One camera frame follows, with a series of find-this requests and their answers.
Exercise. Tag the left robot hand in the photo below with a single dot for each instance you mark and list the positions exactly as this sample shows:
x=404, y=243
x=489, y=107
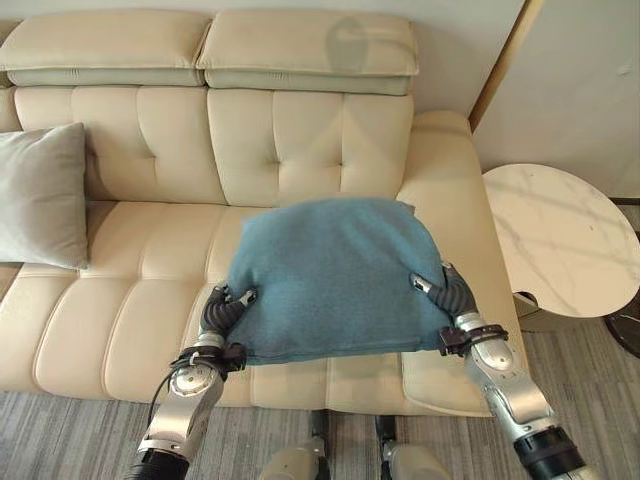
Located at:
x=223, y=311

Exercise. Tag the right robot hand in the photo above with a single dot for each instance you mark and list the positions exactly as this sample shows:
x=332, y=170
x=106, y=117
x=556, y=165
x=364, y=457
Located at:
x=450, y=295

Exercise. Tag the teal blue cushion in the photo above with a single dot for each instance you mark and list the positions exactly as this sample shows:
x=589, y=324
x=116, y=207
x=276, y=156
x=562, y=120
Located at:
x=332, y=280

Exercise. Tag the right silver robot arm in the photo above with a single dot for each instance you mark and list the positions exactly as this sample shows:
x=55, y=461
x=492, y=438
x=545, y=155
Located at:
x=515, y=390

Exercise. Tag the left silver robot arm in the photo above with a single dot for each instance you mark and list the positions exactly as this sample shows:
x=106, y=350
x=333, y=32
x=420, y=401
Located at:
x=187, y=400

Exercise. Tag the cream leather sofa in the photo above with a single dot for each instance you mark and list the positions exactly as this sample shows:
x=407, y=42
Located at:
x=165, y=280

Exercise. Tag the white marble side table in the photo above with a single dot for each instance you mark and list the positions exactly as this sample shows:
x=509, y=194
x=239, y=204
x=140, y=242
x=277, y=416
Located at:
x=555, y=240

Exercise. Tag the left silver robot leg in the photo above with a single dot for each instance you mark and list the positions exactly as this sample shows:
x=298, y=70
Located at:
x=300, y=455

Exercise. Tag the silver robot leg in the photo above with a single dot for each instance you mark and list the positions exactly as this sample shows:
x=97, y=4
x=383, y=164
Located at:
x=405, y=452
x=300, y=455

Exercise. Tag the right silver robot leg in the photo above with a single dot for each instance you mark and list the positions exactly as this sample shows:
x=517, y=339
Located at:
x=405, y=452

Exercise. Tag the grey cushion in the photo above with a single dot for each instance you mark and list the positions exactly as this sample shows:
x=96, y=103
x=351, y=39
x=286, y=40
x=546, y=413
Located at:
x=40, y=195

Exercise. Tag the wooden door frame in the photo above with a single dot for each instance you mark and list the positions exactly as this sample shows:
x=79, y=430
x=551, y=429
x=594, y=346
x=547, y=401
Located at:
x=500, y=60

